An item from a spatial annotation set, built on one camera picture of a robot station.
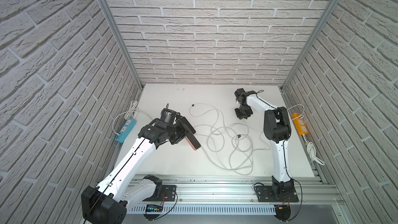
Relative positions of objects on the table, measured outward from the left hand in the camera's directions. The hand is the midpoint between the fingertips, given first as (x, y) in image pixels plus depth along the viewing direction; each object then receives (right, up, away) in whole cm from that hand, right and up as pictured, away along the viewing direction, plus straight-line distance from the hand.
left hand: (189, 127), depth 76 cm
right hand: (+31, +3, +27) cm, 41 cm away
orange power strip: (+71, -2, +24) cm, 75 cm away
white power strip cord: (+68, -15, +10) cm, 71 cm away
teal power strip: (-41, -4, +18) cm, 45 cm away
